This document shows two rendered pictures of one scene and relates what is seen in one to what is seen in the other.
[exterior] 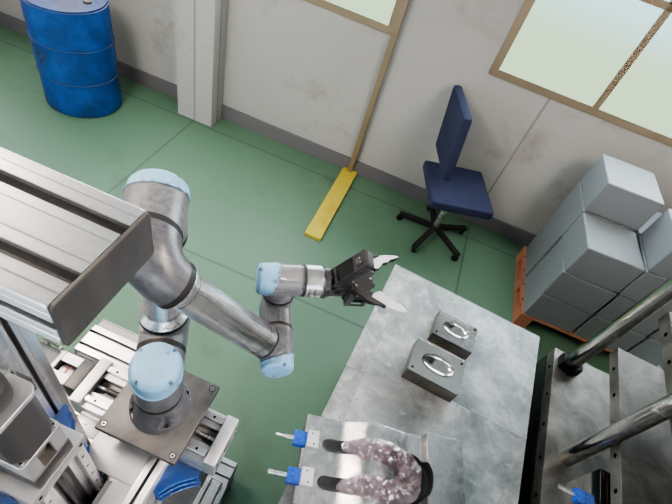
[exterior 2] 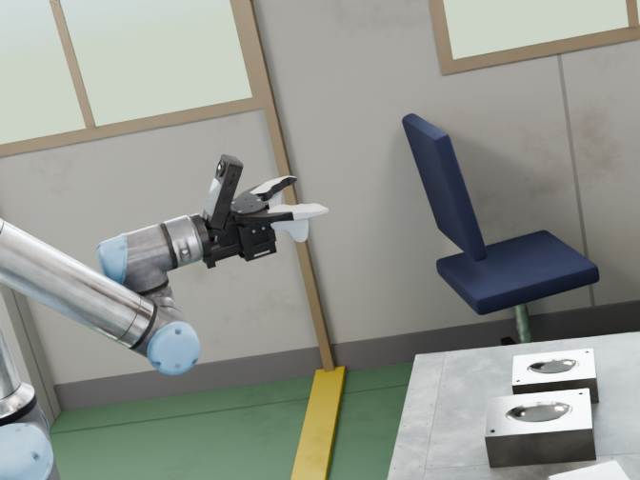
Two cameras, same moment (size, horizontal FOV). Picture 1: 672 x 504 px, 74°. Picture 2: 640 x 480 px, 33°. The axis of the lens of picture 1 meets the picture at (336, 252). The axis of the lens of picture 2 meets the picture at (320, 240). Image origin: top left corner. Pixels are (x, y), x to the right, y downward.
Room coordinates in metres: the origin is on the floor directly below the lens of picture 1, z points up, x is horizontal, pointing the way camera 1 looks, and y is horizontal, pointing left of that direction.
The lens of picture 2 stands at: (-0.91, -0.34, 1.94)
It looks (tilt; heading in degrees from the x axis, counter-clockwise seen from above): 19 degrees down; 6
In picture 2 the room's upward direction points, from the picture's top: 13 degrees counter-clockwise
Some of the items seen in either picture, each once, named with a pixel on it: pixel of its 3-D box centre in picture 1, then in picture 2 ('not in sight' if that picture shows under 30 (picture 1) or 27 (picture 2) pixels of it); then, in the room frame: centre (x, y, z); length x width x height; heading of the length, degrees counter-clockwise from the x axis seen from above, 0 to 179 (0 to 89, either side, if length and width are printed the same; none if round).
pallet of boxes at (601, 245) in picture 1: (631, 273); not in sight; (2.35, -1.84, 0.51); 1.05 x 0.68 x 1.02; 86
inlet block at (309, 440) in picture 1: (296, 438); not in sight; (0.52, -0.08, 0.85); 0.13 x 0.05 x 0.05; 98
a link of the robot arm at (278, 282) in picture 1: (280, 280); (136, 257); (0.63, 0.10, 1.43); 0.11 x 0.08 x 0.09; 111
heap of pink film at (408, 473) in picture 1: (382, 470); not in sight; (0.50, -0.35, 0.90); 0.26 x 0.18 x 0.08; 98
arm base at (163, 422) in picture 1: (159, 397); not in sight; (0.41, 0.30, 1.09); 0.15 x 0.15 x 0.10
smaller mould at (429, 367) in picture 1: (433, 369); (540, 428); (0.94, -0.50, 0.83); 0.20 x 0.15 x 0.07; 80
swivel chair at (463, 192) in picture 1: (457, 182); (507, 258); (2.64, -0.62, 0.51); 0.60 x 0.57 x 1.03; 83
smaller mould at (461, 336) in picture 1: (452, 334); (554, 378); (1.13, -0.56, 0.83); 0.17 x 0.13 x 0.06; 80
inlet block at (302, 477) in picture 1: (289, 475); not in sight; (0.41, -0.10, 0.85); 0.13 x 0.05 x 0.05; 98
